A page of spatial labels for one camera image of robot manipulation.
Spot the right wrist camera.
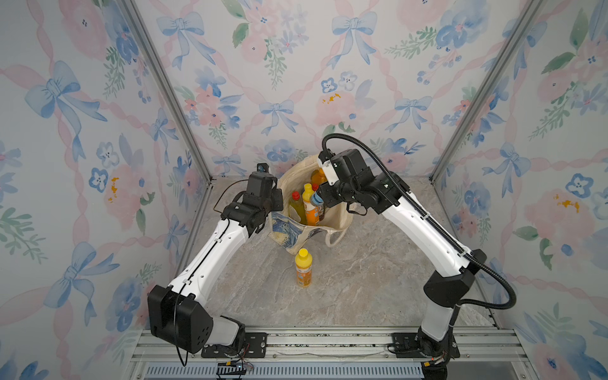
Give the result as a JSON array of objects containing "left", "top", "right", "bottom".
[{"left": 318, "top": 159, "right": 339, "bottom": 186}]

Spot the orange bottle yellow cap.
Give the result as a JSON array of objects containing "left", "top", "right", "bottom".
[
  {"left": 302, "top": 183, "right": 320, "bottom": 226},
  {"left": 294, "top": 249, "right": 313, "bottom": 288}
]

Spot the cream canvas shopping bag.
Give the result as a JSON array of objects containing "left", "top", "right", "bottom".
[{"left": 269, "top": 156, "right": 353, "bottom": 255}]

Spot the small blue bottle front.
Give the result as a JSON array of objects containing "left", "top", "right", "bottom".
[{"left": 310, "top": 192, "right": 326, "bottom": 221}]

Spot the aluminium corner post right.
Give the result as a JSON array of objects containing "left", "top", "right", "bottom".
[{"left": 429, "top": 0, "right": 544, "bottom": 185}]

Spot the aluminium corner post left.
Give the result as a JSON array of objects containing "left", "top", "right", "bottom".
[{"left": 117, "top": 0, "right": 212, "bottom": 184}]

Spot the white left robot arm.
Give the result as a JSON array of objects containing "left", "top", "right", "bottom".
[{"left": 147, "top": 188, "right": 283, "bottom": 356}]

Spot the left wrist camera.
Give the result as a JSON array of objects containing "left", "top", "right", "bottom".
[{"left": 243, "top": 163, "right": 277, "bottom": 208}]

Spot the orange pump soap bottle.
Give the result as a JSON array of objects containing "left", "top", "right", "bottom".
[{"left": 310, "top": 169, "right": 327, "bottom": 186}]

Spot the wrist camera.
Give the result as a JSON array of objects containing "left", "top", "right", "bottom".
[
  {"left": 243, "top": 163, "right": 277, "bottom": 208},
  {"left": 318, "top": 159, "right": 339, "bottom": 186}
]

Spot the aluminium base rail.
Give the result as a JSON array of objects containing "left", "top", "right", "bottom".
[{"left": 123, "top": 326, "right": 539, "bottom": 379}]

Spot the aluminium corner post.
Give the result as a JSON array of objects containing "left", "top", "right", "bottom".
[
  {"left": 117, "top": 0, "right": 212, "bottom": 184},
  {"left": 429, "top": 0, "right": 544, "bottom": 185}
]

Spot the green soap bottle red cap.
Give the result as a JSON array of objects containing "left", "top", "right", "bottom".
[{"left": 289, "top": 191, "right": 307, "bottom": 225}]

